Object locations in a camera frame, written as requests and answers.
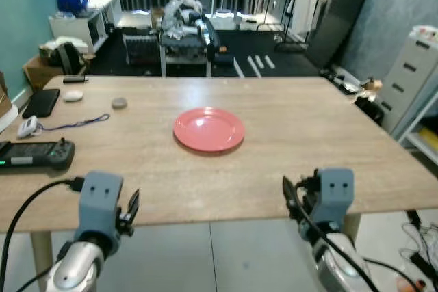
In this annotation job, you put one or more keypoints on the brown cardboard box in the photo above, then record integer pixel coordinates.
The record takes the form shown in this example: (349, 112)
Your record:
(40, 71)

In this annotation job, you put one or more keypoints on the white shelf unit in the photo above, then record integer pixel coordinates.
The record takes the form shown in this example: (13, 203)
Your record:
(85, 29)

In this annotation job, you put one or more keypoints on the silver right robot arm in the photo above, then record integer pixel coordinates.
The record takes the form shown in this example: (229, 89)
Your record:
(337, 259)

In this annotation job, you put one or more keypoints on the black tablet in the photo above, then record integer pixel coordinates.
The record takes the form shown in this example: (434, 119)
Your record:
(41, 102)

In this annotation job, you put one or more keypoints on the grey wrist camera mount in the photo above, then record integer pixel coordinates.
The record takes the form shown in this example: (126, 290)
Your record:
(100, 197)
(334, 193)

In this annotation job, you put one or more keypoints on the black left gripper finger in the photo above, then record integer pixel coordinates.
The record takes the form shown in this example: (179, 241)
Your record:
(134, 204)

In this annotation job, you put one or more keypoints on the wooden table leg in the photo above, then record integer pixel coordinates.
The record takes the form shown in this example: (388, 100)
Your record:
(42, 259)
(352, 226)

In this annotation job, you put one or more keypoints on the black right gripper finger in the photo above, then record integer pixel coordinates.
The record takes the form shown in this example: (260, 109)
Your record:
(289, 193)

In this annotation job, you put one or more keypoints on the white oval puck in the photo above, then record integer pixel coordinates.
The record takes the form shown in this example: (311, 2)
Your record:
(72, 96)

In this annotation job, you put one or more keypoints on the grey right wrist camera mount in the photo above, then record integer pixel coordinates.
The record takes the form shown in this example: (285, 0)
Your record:
(334, 193)

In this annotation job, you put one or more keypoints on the cluttered metal cart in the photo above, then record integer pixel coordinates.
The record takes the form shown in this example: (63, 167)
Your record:
(185, 32)

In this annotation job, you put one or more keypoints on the black backpack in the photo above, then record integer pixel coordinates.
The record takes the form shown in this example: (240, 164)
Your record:
(68, 57)

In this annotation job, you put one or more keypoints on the black floor bag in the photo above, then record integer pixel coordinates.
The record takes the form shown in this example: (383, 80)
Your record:
(369, 109)

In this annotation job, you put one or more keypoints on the grey drawer cabinet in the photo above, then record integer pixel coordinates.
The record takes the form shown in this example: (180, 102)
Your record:
(407, 80)

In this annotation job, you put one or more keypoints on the yellow box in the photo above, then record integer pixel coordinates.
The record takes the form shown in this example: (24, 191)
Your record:
(430, 139)

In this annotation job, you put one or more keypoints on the grey round puck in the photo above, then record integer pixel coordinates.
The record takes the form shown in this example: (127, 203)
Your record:
(119, 102)

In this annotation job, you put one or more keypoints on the black slim remote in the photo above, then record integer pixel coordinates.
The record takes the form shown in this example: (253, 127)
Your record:
(75, 79)

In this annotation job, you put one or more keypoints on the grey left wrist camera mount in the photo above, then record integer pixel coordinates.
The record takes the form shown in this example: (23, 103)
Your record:
(100, 197)

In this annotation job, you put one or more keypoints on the small white device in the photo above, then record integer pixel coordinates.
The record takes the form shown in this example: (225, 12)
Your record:
(27, 127)

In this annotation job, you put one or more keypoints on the red round plate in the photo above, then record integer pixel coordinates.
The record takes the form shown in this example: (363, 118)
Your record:
(209, 130)

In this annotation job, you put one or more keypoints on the black handheld controller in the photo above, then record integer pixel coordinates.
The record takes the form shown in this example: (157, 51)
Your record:
(35, 154)

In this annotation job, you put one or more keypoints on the white open rack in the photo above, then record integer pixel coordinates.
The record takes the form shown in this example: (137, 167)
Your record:
(421, 148)

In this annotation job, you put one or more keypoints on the black foam panel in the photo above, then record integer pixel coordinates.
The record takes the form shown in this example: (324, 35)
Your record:
(341, 15)

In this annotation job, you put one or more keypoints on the black storage basket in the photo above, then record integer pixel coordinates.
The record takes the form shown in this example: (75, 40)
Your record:
(140, 46)

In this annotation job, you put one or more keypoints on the white floor power strip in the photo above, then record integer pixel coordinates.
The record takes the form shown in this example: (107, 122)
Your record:
(345, 78)

